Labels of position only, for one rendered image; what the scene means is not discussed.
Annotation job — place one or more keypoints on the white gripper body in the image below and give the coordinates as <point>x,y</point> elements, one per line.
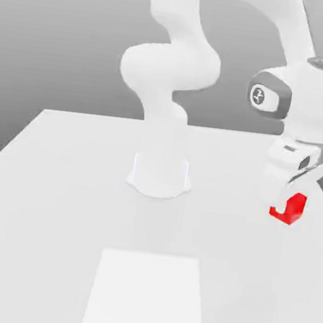
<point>275,176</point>

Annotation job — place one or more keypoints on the small red cube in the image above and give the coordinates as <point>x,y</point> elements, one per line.
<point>296,208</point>

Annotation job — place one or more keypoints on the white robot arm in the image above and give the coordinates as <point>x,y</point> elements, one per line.
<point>169,66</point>

